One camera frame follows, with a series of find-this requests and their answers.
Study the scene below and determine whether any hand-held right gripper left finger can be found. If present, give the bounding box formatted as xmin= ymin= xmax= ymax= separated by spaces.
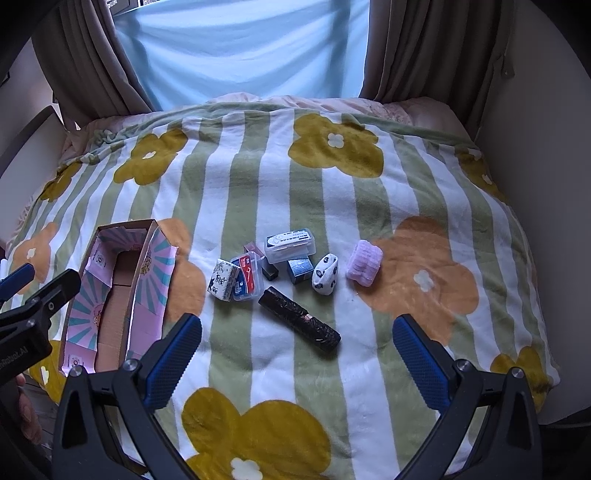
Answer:
xmin=52 ymin=313 xmax=204 ymax=480

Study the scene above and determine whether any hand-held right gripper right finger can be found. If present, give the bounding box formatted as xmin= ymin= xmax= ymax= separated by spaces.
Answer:
xmin=392 ymin=314 xmax=541 ymax=480

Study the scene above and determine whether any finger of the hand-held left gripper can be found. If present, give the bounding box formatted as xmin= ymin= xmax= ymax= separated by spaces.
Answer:
xmin=0 ymin=264 xmax=37 ymax=301
xmin=0 ymin=269 xmax=81 ymax=334

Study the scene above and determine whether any cardboard box with pink lining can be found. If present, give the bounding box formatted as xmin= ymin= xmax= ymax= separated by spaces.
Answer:
xmin=59 ymin=218 xmax=180 ymax=376

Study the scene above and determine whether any white patterned small pack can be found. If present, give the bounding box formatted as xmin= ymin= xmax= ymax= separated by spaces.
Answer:
xmin=208 ymin=258 xmax=241 ymax=301

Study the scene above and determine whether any red and blue plastic case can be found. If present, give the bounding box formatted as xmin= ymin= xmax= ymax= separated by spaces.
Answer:
xmin=229 ymin=253 xmax=269 ymax=303

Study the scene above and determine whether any red lip gloss tube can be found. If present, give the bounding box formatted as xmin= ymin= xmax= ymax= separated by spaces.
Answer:
xmin=244 ymin=241 xmax=279 ymax=281

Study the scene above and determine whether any black roll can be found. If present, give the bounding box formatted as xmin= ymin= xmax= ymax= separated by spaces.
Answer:
xmin=257 ymin=286 xmax=342 ymax=357

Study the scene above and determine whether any white tissue packet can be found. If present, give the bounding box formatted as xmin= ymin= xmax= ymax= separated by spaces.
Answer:
xmin=264 ymin=226 xmax=318 ymax=265

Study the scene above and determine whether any person's left hand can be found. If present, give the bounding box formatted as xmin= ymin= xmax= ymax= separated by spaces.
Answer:
xmin=13 ymin=373 xmax=43 ymax=439

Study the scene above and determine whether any white black-spotted pouch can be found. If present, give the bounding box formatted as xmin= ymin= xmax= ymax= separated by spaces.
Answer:
xmin=311 ymin=253 xmax=341 ymax=296

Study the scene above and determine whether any small blue box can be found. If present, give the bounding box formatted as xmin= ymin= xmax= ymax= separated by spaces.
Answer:
xmin=286 ymin=256 xmax=315 ymax=284

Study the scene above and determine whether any striped floral blanket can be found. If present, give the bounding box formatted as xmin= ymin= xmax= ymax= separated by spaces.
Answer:
xmin=0 ymin=99 xmax=561 ymax=480

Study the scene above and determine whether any brown curtain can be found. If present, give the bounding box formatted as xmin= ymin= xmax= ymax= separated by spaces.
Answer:
xmin=31 ymin=0 xmax=155 ymax=125
xmin=358 ymin=0 xmax=513 ymax=121

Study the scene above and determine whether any light blue sheer curtain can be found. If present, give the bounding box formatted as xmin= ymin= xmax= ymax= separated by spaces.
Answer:
xmin=108 ymin=0 xmax=375 ymax=112

